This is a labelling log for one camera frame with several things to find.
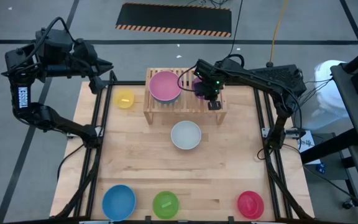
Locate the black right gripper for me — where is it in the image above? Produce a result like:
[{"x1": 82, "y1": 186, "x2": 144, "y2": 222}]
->
[{"x1": 195, "y1": 59, "x2": 226, "y2": 111}]

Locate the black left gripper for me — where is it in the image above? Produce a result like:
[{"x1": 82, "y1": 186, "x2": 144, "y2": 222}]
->
[{"x1": 72, "y1": 39, "x2": 114, "y2": 95}]

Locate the purple bowl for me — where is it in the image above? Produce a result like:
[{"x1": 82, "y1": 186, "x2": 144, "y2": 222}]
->
[{"x1": 192, "y1": 77, "x2": 206, "y2": 100}]

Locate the yellow bowl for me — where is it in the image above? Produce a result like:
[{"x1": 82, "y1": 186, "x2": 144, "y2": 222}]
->
[{"x1": 113, "y1": 88, "x2": 135, "y2": 110}]

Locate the pink bowl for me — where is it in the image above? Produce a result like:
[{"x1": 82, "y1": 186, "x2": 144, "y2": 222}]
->
[{"x1": 148, "y1": 70, "x2": 183, "y2": 102}]

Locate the teal bowl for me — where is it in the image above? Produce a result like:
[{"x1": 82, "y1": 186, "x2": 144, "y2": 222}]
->
[{"x1": 152, "y1": 93, "x2": 180, "y2": 105}]

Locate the white bowl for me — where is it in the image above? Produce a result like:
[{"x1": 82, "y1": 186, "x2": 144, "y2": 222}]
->
[{"x1": 170, "y1": 120, "x2": 203, "y2": 151}]

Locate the red bowl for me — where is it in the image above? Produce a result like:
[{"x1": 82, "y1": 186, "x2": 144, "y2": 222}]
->
[{"x1": 237, "y1": 190, "x2": 265, "y2": 220}]

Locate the green bowl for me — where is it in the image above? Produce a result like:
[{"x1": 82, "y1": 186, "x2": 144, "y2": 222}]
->
[{"x1": 152, "y1": 190, "x2": 180, "y2": 220}]

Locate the blue bowl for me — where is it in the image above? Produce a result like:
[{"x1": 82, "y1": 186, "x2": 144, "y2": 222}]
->
[{"x1": 101, "y1": 184, "x2": 137, "y2": 222}]

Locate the wooden slatted shelf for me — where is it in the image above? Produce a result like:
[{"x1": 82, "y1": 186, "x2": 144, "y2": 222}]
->
[{"x1": 143, "y1": 67, "x2": 228, "y2": 126}]

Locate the grey low cart shelf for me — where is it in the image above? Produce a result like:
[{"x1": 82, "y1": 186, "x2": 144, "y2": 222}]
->
[{"x1": 303, "y1": 133, "x2": 354, "y2": 182}]

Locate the black hazard-striped floor mat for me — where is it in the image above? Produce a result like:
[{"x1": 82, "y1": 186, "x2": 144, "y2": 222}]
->
[{"x1": 115, "y1": 2, "x2": 233, "y2": 39}]

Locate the black perforated computer case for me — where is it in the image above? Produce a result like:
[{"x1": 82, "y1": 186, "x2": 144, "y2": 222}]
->
[{"x1": 249, "y1": 63, "x2": 308, "y2": 106}]

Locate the white paper sheet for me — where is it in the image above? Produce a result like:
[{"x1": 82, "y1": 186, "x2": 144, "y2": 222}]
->
[{"x1": 297, "y1": 129, "x2": 316, "y2": 154}]

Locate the white plastic bin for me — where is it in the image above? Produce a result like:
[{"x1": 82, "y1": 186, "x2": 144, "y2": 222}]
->
[{"x1": 293, "y1": 59, "x2": 351, "y2": 131}]

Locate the black diagonal metal beam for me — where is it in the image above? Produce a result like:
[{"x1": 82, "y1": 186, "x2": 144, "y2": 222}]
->
[{"x1": 300, "y1": 128, "x2": 358, "y2": 165}]

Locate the black caster wheel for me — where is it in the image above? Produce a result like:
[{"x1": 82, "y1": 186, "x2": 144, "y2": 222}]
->
[{"x1": 342, "y1": 198, "x2": 356, "y2": 210}]

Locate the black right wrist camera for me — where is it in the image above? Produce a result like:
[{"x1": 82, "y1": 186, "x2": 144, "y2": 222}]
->
[{"x1": 196, "y1": 83, "x2": 213, "y2": 101}]

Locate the black aluminium table frame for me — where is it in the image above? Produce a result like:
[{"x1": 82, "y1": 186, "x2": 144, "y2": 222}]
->
[{"x1": 50, "y1": 70, "x2": 315, "y2": 224}]

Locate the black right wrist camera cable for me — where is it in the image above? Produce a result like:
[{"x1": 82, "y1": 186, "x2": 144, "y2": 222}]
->
[{"x1": 177, "y1": 65, "x2": 198, "y2": 93}]

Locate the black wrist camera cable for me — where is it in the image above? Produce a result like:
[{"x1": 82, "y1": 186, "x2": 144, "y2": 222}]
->
[
  {"x1": 177, "y1": 65, "x2": 198, "y2": 93},
  {"x1": 23, "y1": 17, "x2": 77, "y2": 68}
]

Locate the black hanging cable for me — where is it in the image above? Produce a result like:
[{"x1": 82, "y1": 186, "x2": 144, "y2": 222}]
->
[{"x1": 228, "y1": 0, "x2": 244, "y2": 56}]

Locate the black left wrist camera cable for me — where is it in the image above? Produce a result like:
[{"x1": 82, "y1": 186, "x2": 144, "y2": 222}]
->
[{"x1": 23, "y1": 17, "x2": 77, "y2": 68}]

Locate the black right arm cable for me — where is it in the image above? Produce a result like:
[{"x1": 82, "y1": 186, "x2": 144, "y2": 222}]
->
[{"x1": 256, "y1": 146, "x2": 275, "y2": 161}]

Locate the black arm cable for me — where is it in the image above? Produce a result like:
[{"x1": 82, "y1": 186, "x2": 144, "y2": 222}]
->
[
  {"x1": 256, "y1": 146, "x2": 275, "y2": 161},
  {"x1": 56, "y1": 143, "x2": 86, "y2": 183}
]

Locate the yellow hanging cable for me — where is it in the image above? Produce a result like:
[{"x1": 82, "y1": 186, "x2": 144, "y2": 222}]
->
[{"x1": 268, "y1": 0, "x2": 290, "y2": 68}]

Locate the black cable bundle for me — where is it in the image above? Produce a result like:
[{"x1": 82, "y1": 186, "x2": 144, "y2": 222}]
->
[{"x1": 290, "y1": 76, "x2": 335, "y2": 114}]

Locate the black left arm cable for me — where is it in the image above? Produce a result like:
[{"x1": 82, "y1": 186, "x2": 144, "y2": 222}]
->
[{"x1": 56, "y1": 143, "x2": 86, "y2": 183}]

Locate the long black floor cable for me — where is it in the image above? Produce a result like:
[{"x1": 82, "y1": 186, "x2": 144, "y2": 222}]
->
[{"x1": 303, "y1": 164, "x2": 358, "y2": 216}]

